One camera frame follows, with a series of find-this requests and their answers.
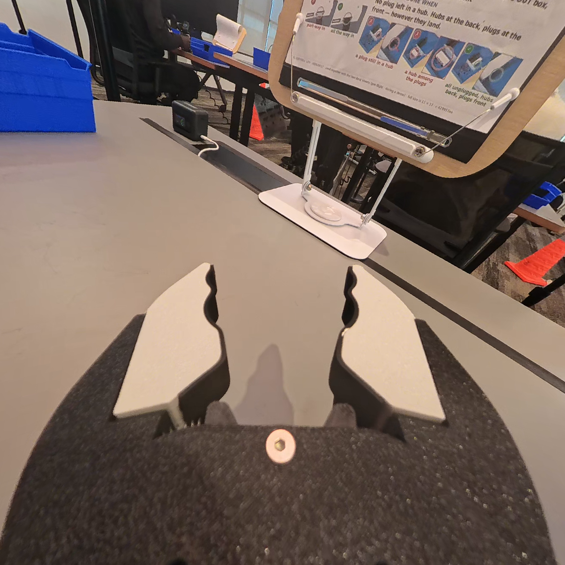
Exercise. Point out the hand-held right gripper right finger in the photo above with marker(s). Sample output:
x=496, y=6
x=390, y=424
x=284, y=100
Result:
x=388, y=353

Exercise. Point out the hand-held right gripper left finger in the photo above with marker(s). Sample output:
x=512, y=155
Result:
x=172, y=353

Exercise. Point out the orange floor cone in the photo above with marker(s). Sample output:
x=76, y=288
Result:
x=538, y=265
x=257, y=126

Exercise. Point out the small blue bin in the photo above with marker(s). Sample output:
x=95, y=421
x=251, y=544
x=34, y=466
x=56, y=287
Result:
x=545, y=196
x=209, y=49

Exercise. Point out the black office chair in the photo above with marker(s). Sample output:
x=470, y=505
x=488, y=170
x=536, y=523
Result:
x=119, y=75

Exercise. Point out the blue plastic storage bin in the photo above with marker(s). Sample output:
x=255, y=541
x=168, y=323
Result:
x=39, y=97

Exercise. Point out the wooden background desk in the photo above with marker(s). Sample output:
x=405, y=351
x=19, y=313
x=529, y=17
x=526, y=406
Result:
x=240, y=64

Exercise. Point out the printed instruction sheet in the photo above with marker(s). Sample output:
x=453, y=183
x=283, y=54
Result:
x=441, y=44

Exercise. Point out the small document stand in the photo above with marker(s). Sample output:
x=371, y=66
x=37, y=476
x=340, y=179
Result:
x=229, y=33

